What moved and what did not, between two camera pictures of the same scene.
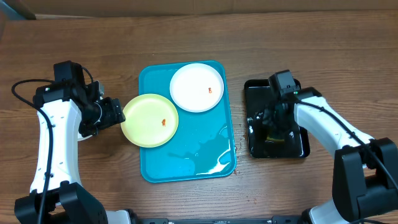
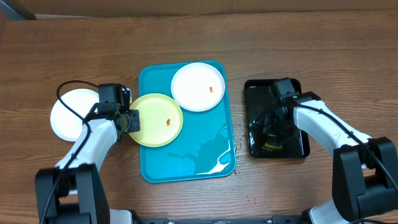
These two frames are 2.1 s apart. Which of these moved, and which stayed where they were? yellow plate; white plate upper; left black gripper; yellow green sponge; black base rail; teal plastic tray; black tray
Moved: yellow green sponge; yellow plate; left black gripper
Stayed: teal plastic tray; black base rail; black tray; white plate upper
